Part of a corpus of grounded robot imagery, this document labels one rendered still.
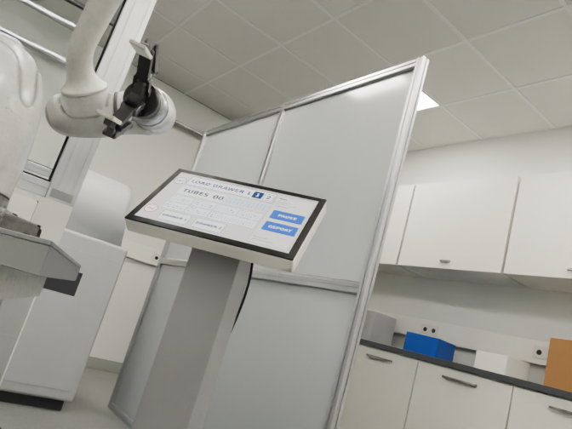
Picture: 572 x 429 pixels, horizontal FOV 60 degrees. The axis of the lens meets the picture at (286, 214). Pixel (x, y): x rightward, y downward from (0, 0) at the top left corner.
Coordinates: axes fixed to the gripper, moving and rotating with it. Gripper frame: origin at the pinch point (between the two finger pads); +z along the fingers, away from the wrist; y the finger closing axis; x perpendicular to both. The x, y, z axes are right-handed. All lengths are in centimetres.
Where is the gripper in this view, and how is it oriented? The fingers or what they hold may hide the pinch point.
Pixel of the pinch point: (122, 80)
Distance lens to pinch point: 95.7
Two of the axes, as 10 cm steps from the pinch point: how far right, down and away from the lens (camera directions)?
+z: 1.0, 0.4, -9.9
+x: 9.0, 4.2, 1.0
